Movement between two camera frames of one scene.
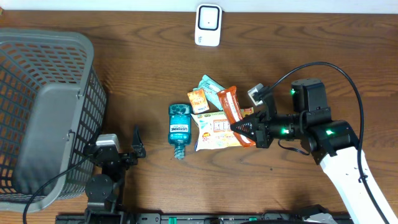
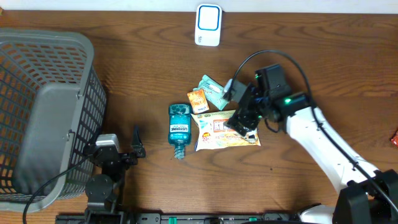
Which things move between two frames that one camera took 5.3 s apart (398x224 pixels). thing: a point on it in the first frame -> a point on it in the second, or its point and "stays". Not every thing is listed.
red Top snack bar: [231, 103] -> [394, 141]
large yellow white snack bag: [214, 131] stays
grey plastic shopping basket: [53, 109] stays
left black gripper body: [124, 158] stays
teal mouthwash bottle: [180, 126] stays
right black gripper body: [283, 126] -> [250, 117]
